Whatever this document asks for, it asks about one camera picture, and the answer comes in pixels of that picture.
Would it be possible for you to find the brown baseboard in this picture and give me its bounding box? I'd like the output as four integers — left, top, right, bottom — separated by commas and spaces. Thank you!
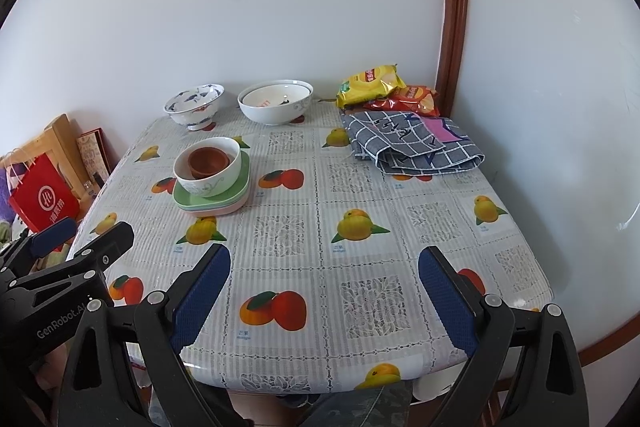
577, 307, 640, 368

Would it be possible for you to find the brown patterned picture frame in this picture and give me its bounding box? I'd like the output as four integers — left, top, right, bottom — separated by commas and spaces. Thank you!
76, 127, 115, 188

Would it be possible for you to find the yellow chip bag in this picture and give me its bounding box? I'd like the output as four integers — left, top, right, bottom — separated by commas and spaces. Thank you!
336, 64, 407, 110

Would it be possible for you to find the camouflage pants leg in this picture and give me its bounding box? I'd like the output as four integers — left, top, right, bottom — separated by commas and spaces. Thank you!
295, 379, 413, 427

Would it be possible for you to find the light wooden frame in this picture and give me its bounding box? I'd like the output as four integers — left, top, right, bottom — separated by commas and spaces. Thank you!
27, 113, 96, 202

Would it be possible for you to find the pink plate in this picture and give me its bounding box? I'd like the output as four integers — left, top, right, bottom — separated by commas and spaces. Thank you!
177, 187, 250, 216

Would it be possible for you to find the blue-patterned footed bowl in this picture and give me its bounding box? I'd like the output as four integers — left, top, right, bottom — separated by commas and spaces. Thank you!
163, 84, 225, 132

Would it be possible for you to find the fruit-print tablecloth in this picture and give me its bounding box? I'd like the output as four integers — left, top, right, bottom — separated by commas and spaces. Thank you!
67, 99, 555, 395

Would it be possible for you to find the plain white bowl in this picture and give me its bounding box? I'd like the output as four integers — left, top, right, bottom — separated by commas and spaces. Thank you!
173, 136, 243, 198

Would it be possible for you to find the grey checked cloth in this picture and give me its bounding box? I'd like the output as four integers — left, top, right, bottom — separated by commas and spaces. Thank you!
341, 109, 486, 176

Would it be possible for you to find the red chip bag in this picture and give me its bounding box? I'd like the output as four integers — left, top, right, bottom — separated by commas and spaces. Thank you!
362, 85, 441, 118

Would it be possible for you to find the brown wooden door trim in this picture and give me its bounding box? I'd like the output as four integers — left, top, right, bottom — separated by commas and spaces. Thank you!
434, 0, 470, 118

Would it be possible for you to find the white object under table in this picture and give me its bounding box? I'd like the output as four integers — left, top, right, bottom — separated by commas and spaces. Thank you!
412, 362, 466, 403

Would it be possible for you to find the light blue plate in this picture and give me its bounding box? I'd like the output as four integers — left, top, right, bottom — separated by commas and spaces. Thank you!
174, 196, 242, 212

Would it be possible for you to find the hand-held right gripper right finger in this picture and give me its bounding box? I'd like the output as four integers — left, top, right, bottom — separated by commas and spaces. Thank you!
418, 246, 591, 427

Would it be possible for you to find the white bowl with orange lettering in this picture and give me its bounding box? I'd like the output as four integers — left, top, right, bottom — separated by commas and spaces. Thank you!
240, 82, 311, 108

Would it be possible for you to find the light green plate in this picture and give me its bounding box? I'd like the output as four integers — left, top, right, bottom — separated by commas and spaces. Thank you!
172, 149, 251, 210

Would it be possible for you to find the red paper bag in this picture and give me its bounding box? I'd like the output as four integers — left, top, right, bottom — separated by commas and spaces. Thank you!
7, 154, 81, 233

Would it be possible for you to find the large white grey-patterned bowl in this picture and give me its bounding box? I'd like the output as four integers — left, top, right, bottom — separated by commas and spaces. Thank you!
237, 80, 314, 126

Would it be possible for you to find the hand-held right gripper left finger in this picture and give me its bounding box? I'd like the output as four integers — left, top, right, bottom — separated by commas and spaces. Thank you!
57, 243, 236, 427

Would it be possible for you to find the brown wooden furniture leg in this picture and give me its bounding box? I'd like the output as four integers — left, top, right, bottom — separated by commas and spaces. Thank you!
482, 387, 506, 427

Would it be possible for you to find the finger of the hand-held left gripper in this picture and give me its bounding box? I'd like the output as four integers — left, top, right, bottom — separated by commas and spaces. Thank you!
0, 217, 79, 278
10, 222, 136, 303

